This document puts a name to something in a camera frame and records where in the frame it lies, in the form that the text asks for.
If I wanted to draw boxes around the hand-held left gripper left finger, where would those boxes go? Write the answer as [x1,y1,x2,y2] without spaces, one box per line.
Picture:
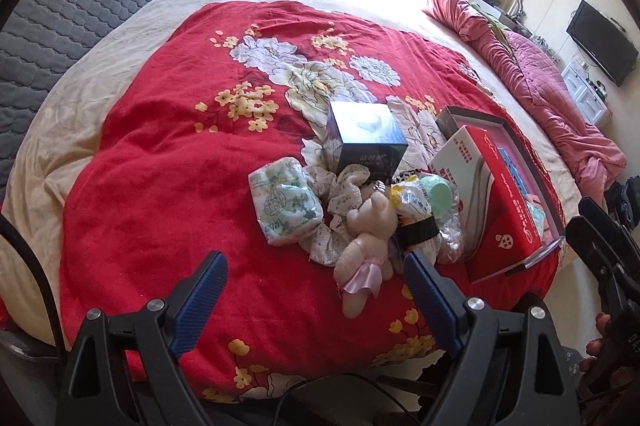
[67,250,230,426]

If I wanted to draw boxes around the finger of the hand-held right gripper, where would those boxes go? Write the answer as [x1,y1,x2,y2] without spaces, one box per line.
[579,196,640,268]
[566,215,640,323]

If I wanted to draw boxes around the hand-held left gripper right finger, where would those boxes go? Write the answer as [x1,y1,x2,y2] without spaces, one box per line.
[402,250,581,426]

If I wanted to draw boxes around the yellow white plastic packet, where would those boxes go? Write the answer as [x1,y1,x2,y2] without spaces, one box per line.
[389,179,437,228]

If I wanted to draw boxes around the green cup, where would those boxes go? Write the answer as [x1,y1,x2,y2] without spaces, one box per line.
[417,173,467,265]

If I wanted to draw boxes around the red cardboard box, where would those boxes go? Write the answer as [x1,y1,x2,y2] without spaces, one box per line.
[435,105,569,276]

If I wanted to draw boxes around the green printed tissue pack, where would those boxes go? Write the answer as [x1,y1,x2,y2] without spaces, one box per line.
[248,156,325,248]

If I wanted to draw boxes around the floral fabric scrunchie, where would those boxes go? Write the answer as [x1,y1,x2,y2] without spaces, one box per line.
[299,163,382,268]

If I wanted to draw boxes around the person's right hand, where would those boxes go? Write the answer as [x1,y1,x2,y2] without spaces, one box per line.
[579,313,613,401]

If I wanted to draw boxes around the dark object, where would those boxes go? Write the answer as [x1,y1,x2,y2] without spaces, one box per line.
[604,175,640,228]

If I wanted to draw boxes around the black band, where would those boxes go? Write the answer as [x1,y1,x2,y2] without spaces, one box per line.
[395,216,442,253]

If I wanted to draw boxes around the blue packet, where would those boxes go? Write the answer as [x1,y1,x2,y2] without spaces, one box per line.
[499,146,537,202]

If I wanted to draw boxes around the red floral blanket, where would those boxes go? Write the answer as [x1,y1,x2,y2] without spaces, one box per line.
[57,0,568,407]

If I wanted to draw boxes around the white cabinet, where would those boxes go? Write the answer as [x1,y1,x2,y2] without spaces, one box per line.
[559,58,612,128]

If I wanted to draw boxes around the pink quilt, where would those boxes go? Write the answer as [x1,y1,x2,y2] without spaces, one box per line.
[421,0,629,208]

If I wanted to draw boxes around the dark blue box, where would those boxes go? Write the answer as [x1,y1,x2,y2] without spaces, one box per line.
[324,101,409,183]

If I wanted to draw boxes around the black television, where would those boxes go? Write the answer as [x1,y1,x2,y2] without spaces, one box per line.
[565,0,640,88]

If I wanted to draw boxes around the beige bed sheet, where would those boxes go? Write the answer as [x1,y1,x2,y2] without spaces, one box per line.
[0,0,585,353]

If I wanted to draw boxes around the thin black cable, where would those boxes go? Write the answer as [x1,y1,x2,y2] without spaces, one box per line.
[279,372,432,426]

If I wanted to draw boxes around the thick black cable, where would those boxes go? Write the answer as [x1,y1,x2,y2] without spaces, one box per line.
[0,213,57,348]

